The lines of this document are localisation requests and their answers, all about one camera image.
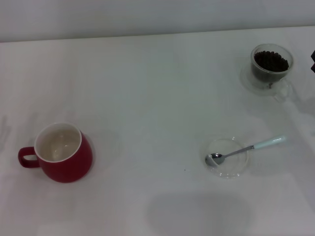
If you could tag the red mug white inside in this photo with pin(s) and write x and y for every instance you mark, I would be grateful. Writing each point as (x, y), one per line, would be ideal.
(66, 169)

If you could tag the glass saucer under cup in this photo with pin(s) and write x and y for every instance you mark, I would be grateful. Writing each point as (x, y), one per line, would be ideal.
(246, 79)

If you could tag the coffee beans in glass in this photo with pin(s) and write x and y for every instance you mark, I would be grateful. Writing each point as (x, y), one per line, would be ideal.
(270, 62)

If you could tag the clear glass dish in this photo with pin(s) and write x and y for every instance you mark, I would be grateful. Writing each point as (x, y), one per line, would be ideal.
(233, 164)

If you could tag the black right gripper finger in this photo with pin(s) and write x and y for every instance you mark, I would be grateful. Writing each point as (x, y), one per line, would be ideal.
(313, 68)
(313, 55)

